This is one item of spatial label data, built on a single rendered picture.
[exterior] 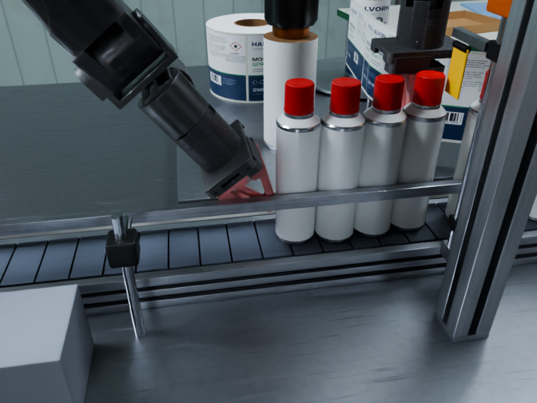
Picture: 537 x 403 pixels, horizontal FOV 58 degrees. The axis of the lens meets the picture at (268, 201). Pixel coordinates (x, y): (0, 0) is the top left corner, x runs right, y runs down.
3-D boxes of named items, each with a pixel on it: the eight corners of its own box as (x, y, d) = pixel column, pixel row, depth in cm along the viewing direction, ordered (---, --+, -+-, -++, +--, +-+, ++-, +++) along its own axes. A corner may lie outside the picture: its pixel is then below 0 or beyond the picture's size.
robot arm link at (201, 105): (130, 107, 48) (173, 69, 47) (129, 86, 54) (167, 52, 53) (179, 153, 52) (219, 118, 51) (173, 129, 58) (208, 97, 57)
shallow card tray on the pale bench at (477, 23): (463, 18, 214) (465, 9, 212) (505, 30, 195) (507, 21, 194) (398, 25, 203) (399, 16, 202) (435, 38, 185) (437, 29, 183)
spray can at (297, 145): (311, 221, 67) (320, 73, 56) (316, 244, 63) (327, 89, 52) (273, 223, 67) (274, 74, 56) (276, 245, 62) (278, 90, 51)
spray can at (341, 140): (347, 219, 67) (361, 73, 56) (358, 241, 63) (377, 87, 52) (309, 222, 67) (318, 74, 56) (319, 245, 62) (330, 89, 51)
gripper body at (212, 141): (247, 128, 61) (208, 84, 57) (260, 169, 52) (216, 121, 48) (207, 159, 62) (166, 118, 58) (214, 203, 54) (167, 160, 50)
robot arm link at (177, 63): (70, 73, 46) (137, 11, 45) (79, 46, 56) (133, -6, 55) (161, 156, 53) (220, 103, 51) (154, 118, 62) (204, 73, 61)
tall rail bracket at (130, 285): (154, 297, 61) (136, 184, 53) (153, 342, 55) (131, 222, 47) (128, 301, 61) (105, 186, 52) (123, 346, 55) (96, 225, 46)
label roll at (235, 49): (218, 73, 123) (215, 12, 115) (298, 75, 121) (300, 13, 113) (201, 101, 106) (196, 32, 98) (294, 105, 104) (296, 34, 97)
